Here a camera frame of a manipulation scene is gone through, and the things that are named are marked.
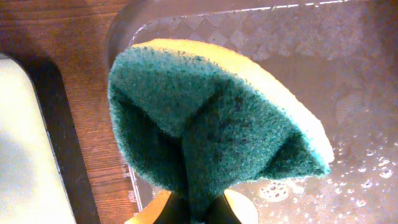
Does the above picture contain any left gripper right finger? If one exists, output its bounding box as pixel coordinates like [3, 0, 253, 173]
[205, 193, 241, 224]

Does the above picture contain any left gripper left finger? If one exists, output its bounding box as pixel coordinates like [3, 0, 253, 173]
[154, 190, 190, 224]

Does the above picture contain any green yellow sponge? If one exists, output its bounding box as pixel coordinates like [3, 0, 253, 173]
[108, 39, 334, 222]

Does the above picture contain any black sponge tray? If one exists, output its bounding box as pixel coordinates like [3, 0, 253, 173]
[1, 54, 100, 223]

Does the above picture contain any dark brown serving tray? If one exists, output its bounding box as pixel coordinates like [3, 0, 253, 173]
[104, 1, 397, 223]

